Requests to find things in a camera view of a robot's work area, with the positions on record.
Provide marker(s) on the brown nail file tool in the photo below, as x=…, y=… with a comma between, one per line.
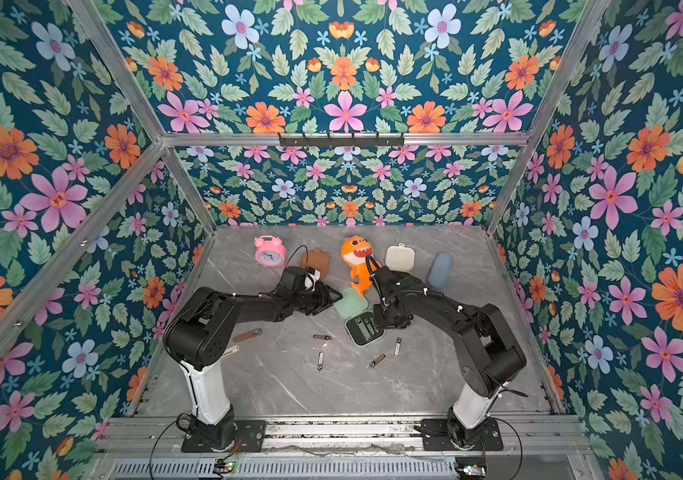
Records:
x=248, y=335

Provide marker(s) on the brown metal nail clipper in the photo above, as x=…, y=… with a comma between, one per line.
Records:
x=377, y=361

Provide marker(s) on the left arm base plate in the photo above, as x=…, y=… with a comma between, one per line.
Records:
x=246, y=436

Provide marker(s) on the blue closed case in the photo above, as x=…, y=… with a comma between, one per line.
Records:
x=440, y=271

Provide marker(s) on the white vented cable duct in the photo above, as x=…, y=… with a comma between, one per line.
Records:
x=288, y=468

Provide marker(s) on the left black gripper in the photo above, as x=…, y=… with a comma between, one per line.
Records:
x=323, y=303

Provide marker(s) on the orange shark plush toy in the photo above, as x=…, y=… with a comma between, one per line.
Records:
x=358, y=254

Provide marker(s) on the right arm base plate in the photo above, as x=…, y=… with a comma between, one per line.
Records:
x=450, y=435

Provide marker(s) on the silver small nail clipper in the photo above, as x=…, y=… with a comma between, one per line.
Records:
x=397, y=349

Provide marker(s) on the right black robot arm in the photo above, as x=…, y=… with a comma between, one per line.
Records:
x=488, y=353

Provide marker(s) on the cream open clipper case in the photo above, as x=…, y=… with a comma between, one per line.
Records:
x=400, y=258

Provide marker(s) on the brown clipper case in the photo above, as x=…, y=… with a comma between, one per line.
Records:
x=317, y=260

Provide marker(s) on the gold nail file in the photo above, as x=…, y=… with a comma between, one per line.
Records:
x=232, y=350

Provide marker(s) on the green clipper case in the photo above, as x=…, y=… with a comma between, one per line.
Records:
x=357, y=317

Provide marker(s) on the pink alarm clock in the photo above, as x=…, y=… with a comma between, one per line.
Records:
x=270, y=251

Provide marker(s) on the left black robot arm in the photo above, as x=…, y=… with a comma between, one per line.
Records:
x=198, y=338

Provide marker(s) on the black wall hook rail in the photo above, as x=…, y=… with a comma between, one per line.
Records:
x=328, y=140

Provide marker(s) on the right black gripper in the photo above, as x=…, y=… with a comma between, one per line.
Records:
x=386, y=315

